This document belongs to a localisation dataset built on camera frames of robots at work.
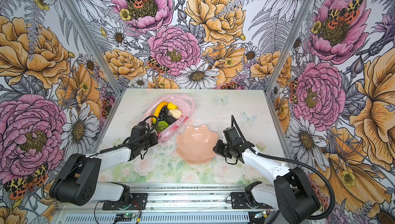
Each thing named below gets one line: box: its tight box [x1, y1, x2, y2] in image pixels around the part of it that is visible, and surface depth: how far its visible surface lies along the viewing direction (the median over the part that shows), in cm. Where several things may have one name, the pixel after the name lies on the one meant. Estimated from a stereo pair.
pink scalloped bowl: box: [176, 125, 219, 165], surface depth 96 cm
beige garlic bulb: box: [168, 108, 183, 119], surface depth 104 cm
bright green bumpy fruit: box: [155, 120, 170, 133], surface depth 98 cm
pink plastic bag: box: [140, 94, 195, 144], surface depth 100 cm
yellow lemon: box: [167, 102, 178, 110], surface depth 107 cm
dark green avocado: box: [164, 115, 177, 125], surface depth 104 cm
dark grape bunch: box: [157, 105, 169, 122], surface depth 105 cm
